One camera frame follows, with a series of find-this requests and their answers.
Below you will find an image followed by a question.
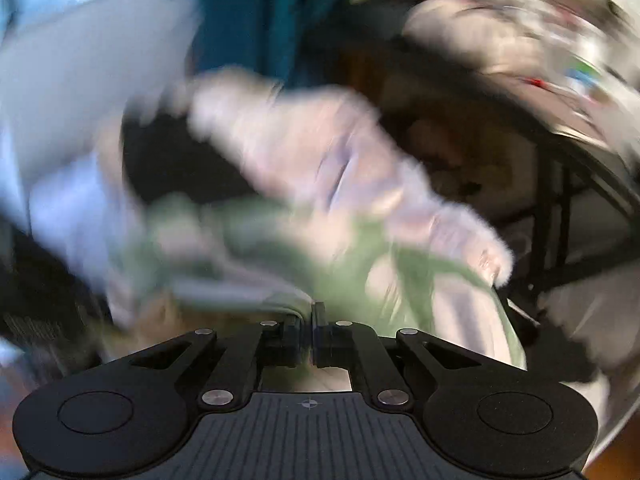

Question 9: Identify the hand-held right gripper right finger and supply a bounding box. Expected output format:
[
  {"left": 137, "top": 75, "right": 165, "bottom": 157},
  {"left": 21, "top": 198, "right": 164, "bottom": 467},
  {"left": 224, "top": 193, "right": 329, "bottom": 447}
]
[{"left": 310, "top": 302, "right": 485, "bottom": 409}]

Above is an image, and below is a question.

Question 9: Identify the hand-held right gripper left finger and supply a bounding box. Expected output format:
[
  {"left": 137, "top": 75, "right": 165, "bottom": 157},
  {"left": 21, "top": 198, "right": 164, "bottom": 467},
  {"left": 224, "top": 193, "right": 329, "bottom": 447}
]
[{"left": 129, "top": 314, "right": 305, "bottom": 412}]

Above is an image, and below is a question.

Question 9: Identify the green and white garment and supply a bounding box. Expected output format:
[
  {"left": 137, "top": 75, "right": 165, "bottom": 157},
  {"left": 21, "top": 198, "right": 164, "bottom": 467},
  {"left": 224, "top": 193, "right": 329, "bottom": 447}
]
[{"left": 107, "top": 195, "right": 529, "bottom": 392}]

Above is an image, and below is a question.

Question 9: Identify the pale lilac fluffy garment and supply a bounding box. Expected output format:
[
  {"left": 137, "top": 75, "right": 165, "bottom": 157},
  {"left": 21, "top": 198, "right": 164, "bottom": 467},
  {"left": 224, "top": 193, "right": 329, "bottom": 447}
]
[{"left": 30, "top": 69, "right": 516, "bottom": 292}]

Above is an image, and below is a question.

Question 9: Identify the black cloth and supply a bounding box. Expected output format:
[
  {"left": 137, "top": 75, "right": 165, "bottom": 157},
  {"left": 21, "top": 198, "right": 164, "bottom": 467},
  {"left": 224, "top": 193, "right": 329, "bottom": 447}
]
[{"left": 120, "top": 109, "right": 257, "bottom": 207}]

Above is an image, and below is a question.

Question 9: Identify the black printed bag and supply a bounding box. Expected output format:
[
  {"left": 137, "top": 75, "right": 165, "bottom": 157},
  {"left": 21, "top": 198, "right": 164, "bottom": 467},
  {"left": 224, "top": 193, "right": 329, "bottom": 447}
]
[{"left": 0, "top": 222, "right": 112, "bottom": 363}]

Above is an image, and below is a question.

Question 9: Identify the black metal rack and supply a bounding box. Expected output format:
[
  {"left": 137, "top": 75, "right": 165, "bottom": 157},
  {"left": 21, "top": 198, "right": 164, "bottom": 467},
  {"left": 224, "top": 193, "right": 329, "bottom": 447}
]
[{"left": 385, "top": 35, "right": 640, "bottom": 311}]

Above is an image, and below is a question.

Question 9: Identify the teal cloth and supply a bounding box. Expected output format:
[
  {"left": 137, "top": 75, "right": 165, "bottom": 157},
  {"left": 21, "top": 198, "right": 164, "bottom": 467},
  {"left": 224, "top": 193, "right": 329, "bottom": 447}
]
[{"left": 194, "top": 0, "right": 352, "bottom": 87}]

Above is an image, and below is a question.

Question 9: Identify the white cloth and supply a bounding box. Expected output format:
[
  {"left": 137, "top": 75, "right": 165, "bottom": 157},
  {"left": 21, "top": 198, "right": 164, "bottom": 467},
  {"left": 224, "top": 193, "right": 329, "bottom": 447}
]
[{"left": 403, "top": 0, "right": 556, "bottom": 78}]

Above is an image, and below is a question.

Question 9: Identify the grey-blue cloth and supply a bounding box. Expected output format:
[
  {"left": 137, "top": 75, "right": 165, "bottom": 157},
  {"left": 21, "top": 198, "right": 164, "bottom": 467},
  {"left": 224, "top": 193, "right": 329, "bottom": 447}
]
[{"left": 0, "top": 0, "right": 202, "bottom": 187}]

